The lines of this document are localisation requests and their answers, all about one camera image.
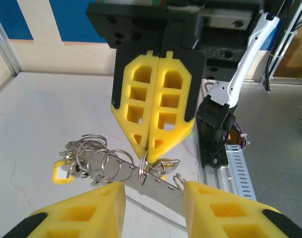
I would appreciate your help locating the aluminium frame post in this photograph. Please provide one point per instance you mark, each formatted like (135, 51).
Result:
(277, 81)
(5, 49)

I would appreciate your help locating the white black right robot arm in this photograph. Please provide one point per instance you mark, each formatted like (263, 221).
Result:
(237, 74)

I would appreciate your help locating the yellow key tag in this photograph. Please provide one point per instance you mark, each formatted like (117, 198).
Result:
(60, 174)

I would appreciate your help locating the metal D-shaped clip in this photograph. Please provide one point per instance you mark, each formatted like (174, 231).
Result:
(170, 161)

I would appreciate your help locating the brown cardboard box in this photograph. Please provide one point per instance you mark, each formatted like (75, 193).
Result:
(297, 54)

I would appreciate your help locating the metal key holder with rings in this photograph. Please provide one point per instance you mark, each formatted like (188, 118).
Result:
(153, 188)

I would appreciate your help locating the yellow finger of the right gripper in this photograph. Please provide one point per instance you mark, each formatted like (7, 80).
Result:
(127, 72)
(183, 74)

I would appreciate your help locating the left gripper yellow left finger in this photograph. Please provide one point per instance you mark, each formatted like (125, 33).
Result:
(86, 215)

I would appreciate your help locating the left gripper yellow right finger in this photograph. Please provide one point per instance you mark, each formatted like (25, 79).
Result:
(227, 215)

